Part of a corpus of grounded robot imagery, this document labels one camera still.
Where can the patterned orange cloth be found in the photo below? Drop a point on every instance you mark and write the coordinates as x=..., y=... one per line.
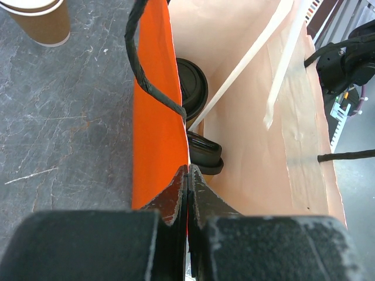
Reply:
x=313, y=6

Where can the black cup lid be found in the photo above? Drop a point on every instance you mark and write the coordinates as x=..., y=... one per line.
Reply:
x=205, y=154
x=194, y=88

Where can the aluminium cable duct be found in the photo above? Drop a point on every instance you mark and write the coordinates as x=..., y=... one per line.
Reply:
x=340, y=115

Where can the orange paper bag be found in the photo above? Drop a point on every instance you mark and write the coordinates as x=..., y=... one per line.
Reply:
x=265, y=172

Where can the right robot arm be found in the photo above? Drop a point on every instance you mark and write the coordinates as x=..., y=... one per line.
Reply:
x=340, y=68

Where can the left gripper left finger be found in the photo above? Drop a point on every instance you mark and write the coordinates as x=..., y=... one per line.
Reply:
x=144, y=244

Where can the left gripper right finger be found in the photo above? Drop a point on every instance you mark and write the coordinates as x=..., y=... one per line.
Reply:
x=225, y=245

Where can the white straw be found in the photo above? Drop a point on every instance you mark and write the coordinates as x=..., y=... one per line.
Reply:
x=282, y=10
x=292, y=38

